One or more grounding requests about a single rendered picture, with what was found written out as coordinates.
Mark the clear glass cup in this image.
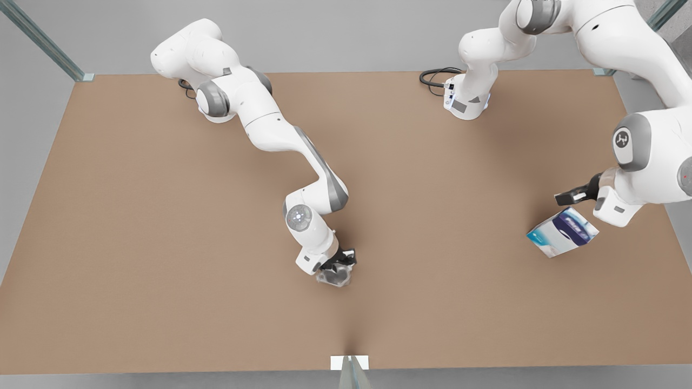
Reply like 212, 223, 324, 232
316, 263, 351, 288

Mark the white and blue box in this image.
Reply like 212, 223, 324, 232
527, 207, 600, 259

